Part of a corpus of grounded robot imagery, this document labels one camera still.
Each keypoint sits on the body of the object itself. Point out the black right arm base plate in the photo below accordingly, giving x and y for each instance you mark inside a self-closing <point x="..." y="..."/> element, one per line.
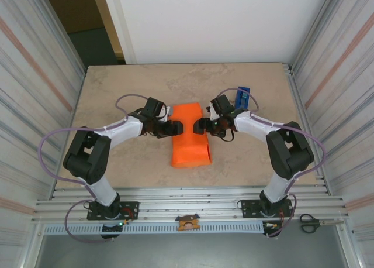
<point x="248" y="209"/>

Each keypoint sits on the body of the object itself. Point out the small brown cartoon figure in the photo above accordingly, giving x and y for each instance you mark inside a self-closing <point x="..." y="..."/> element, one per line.
<point x="187" y="222"/>

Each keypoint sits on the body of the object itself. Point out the black controller board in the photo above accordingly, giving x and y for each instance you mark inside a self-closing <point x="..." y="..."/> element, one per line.
<point x="273" y="227"/>
<point x="112" y="228"/>

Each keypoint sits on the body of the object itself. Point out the beige door frame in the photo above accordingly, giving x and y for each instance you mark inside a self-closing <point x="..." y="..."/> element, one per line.
<point x="111" y="31"/>

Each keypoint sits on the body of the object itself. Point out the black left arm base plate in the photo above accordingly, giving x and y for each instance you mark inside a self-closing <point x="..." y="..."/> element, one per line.
<point x="131" y="206"/>

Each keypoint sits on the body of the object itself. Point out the orange wrapping paper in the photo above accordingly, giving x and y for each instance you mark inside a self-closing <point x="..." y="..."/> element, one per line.
<point x="190" y="151"/>

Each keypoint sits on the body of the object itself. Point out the blue tape dispenser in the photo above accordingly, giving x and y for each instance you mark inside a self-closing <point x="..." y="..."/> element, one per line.
<point x="244" y="95"/>

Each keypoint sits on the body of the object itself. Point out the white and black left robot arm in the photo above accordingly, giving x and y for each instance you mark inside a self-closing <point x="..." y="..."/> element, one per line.
<point x="125" y="130"/>

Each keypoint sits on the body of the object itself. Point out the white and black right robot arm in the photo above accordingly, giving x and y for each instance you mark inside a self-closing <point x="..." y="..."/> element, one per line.
<point x="251" y="123"/>

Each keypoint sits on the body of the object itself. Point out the brown wooden door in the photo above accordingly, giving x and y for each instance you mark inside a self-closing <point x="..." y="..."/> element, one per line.
<point x="73" y="7"/>

